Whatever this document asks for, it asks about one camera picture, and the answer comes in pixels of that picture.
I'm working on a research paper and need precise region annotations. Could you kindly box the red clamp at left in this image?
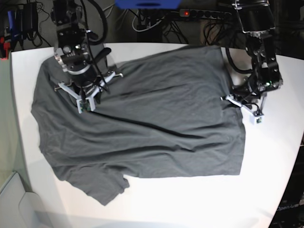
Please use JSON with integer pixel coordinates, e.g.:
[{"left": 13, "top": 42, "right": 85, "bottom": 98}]
[{"left": 0, "top": 36, "right": 10, "bottom": 60}]

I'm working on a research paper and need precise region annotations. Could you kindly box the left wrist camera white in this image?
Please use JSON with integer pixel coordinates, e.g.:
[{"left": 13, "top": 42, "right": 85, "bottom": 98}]
[{"left": 250, "top": 114, "right": 264, "bottom": 125}]

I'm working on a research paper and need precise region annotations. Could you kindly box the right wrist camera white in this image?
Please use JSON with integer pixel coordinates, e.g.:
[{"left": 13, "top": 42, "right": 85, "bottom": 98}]
[{"left": 76, "top": 99, "right": 91, "bottom": 114}]

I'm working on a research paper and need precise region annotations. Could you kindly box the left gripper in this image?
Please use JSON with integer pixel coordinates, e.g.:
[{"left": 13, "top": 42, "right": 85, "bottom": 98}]
[{"left": 220, "top": 88, "right": 267, "bottom": 116}]

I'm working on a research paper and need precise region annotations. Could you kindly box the blue black tool rack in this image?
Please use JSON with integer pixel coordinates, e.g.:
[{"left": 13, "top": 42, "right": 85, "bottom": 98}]
[{"left": 7, "top": 1, "right": 38, "bottom": 41}]

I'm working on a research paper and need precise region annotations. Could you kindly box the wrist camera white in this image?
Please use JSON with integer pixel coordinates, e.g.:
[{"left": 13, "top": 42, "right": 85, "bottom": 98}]
[
  {"left": 250, "top": 114, "right": 264, "bottom": 125},
  {"left": 76, "top": 99, "right": 91, "bottom": 114}
]

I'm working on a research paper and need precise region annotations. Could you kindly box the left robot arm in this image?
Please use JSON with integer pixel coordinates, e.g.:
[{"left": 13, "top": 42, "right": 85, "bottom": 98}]
[{"left": 222, "top": 0, "right": 283, "bottom": 123}]

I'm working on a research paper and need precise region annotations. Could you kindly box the white cable loop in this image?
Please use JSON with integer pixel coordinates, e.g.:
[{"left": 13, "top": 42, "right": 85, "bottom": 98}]
[{"left": 132, "top": 14, "right": 164, "bottom": 32}]

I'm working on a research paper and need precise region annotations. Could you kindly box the black power strip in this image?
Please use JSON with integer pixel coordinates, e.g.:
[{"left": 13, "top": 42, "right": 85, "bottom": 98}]
[{"left": 179, "top": 9, "right": 232, "bottom": 20}]

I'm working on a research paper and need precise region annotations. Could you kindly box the black floor cable bundle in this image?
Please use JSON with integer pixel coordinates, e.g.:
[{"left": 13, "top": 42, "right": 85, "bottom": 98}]
[{"left": 201, "top": 14, "right": 240, "bottom": 46}]

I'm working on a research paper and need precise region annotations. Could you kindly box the blue box overhead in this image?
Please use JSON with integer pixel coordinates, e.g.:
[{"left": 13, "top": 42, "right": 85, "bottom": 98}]
[{"left": 115, "top": 0, "right": 181, "bottom": 9}]

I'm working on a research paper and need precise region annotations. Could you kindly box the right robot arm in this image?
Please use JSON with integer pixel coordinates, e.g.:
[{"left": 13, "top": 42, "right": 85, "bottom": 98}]
[{"left": 51, "top": 0, "right": 115, "bottom": 109}]

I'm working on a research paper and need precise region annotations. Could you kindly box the dark grey t-shirt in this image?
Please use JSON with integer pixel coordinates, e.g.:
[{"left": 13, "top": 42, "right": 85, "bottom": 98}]
[{"left": 31, "top": 46, "right": 246, "bottom": 205}]

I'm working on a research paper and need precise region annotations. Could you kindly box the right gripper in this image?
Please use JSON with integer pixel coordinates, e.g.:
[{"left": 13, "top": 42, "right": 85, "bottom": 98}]
[{"left": 54, "top": 71, "right": 124, "bottom": 105}]

